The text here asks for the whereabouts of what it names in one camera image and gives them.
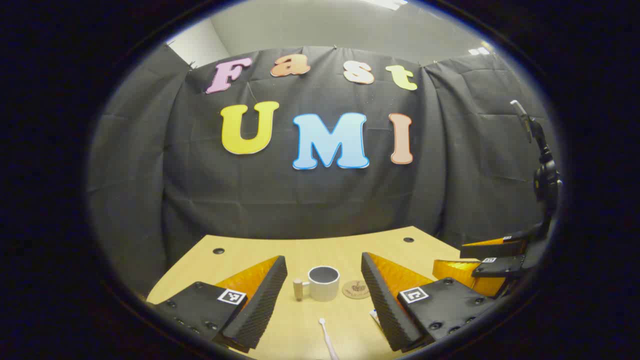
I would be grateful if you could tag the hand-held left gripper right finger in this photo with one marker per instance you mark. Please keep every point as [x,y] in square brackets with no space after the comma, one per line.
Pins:
[385,310]

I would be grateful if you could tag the round cork coaster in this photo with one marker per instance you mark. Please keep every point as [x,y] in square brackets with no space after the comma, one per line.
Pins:
[356,290]

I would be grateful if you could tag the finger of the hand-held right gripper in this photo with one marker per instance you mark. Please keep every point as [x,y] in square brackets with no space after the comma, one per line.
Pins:
[480,275]
[495,247]

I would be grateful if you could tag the white toothbrush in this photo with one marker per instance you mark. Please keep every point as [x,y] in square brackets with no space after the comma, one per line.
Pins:
[327,337]

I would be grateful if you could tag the light wooden desktop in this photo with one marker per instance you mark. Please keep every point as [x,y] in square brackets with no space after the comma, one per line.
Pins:
[310,250]

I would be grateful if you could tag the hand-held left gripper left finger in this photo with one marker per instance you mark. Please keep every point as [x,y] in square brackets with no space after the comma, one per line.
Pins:
[260,310]

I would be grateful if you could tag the ceiling light panel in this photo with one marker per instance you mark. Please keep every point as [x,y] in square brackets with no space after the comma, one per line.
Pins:
[385,3]
[479,51]

